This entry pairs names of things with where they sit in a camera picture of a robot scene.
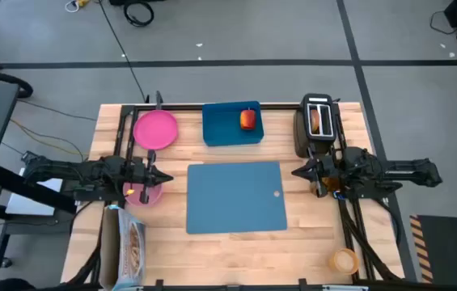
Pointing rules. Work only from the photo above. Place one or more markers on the black desk leg frame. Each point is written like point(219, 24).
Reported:
point(30, 188)

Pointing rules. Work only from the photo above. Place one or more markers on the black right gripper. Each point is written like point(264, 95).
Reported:
point(325, 169)

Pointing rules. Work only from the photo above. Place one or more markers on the toast slice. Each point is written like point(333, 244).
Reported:
point(315, 121)

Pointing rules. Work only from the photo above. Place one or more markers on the black aluminium table frame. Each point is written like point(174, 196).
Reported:
point(189, 106)

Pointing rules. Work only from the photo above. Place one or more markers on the blue placemat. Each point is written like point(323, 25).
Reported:
point(232, 198)

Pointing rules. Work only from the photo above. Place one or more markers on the pink ribbed bowl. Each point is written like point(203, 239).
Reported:
point(155, 194)

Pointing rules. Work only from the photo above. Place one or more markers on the blue plastic tray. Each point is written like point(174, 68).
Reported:
point(222, 125)

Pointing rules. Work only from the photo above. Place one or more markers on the red apple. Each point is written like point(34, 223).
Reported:
point(248, 120)

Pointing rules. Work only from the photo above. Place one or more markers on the white board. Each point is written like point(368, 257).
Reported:
point(30, 202)

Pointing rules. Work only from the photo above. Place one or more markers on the amber gold container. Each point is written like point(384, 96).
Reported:
point(332, 184)

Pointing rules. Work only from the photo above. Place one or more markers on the magenta plastic plate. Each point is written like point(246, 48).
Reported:
point(155, 129)

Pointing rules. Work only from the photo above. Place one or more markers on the cinnamon squares cereal box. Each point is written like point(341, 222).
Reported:
point(131, 246)

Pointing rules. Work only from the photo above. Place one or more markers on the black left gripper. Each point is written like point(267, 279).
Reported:
point(141, 175)

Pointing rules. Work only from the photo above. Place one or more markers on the black toaster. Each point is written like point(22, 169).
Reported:
point(303, 137)

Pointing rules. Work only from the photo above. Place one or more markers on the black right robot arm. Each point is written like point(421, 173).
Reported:
point(394, 169)

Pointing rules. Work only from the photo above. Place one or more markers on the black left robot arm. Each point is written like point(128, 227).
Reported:
point(90, 171)

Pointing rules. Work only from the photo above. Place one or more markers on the black power adapter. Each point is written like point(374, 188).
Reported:
point(29, 155)

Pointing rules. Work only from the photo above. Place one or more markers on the black hazard-striped mat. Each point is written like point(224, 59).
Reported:
point(450, 246)

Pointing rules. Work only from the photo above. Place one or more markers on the white and yellow plug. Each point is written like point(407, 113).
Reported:
point(75, 5)

